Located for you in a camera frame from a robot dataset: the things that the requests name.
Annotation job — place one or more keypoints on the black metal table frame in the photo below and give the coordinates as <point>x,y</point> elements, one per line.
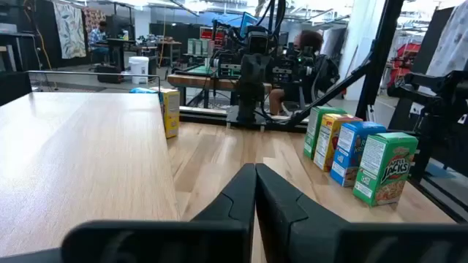
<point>376,73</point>

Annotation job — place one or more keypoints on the green Apple Jacks cereal box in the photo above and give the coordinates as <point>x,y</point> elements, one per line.
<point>310,135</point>
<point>391,171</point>

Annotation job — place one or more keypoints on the black metal stand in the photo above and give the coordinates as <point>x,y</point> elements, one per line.
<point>438,109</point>

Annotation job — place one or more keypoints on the white plastic bucket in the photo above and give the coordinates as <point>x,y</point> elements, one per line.
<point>139,69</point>

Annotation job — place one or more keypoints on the person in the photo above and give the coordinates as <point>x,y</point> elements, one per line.
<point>97,38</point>
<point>311,40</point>

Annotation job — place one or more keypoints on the black bag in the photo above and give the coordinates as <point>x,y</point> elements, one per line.
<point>109,74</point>

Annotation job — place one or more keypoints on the blue screen computer monitor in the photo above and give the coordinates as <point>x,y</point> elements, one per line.
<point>248,22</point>

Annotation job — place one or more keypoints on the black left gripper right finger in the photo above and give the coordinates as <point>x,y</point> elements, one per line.
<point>281,212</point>

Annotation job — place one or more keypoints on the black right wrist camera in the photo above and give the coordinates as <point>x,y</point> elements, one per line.
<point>257,43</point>

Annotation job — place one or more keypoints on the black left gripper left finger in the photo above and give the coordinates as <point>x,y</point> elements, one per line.
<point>234,204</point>

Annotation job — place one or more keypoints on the wooden-topped workbench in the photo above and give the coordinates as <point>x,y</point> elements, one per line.
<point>197,81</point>

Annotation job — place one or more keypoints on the blue Rice Krispies cereal box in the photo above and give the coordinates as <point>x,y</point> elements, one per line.
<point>351,153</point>

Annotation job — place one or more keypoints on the leaf print hanging cloth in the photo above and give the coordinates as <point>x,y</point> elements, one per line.
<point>69,33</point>

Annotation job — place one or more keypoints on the yellow Corn Pops cereal box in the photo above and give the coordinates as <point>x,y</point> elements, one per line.
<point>172,117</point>
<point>323,146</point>

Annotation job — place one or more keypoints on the wooden shelf black metal legs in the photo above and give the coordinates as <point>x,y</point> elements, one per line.
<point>84,153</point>

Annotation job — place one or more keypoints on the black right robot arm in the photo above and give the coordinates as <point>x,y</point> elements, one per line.
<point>252,102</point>

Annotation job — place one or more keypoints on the white patterned hanging cloth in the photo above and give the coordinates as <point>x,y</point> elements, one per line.
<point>453,44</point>

